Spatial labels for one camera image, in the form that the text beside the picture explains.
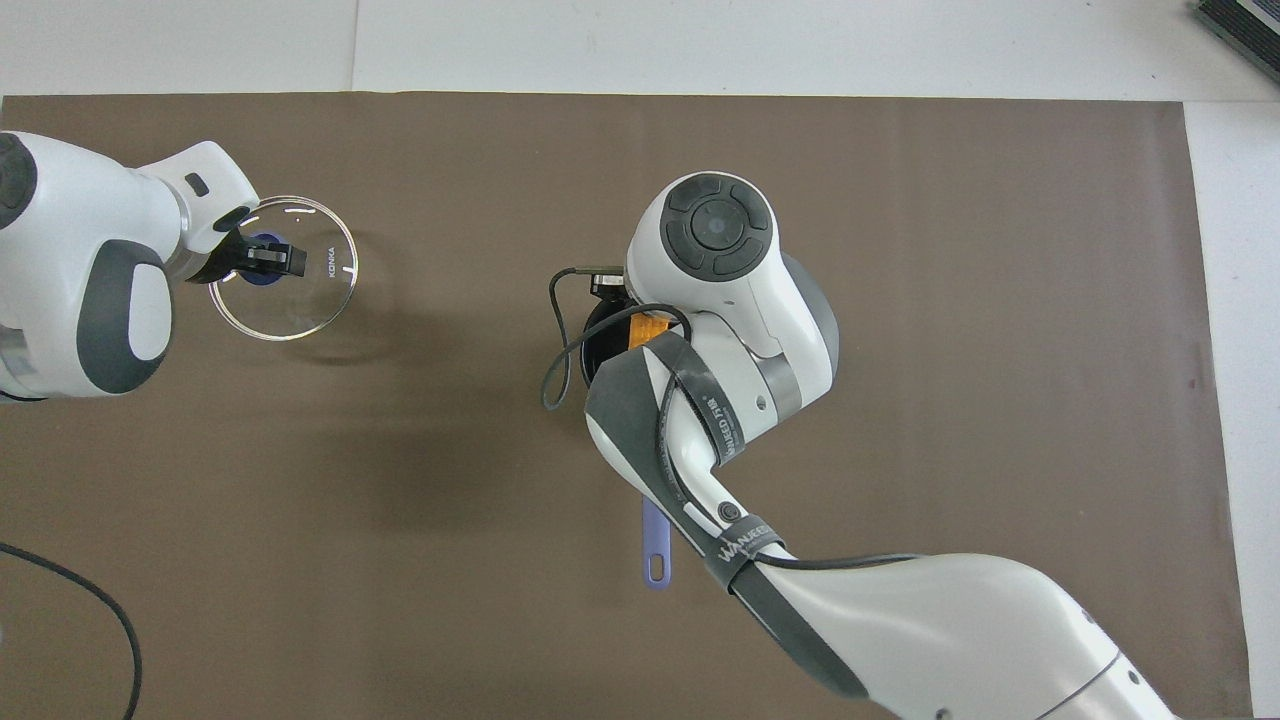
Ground yellow corn cob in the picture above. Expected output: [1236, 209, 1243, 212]
[627, 311, 674, 352]

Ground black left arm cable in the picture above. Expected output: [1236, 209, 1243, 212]
[0, 542, 144, 720]

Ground brown table mat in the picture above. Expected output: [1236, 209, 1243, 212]
[0, 92, 1253, 720]

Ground black pot purple handle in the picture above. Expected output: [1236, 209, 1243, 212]
[579, 295, 693, 591]

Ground dark ribbed device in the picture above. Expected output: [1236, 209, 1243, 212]
[1192, 0, 1280, 85]

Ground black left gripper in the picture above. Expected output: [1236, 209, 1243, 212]
[190, 228, 307, 286]

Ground glass lid purple knob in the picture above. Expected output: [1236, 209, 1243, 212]
[207, 195, 360, 344]

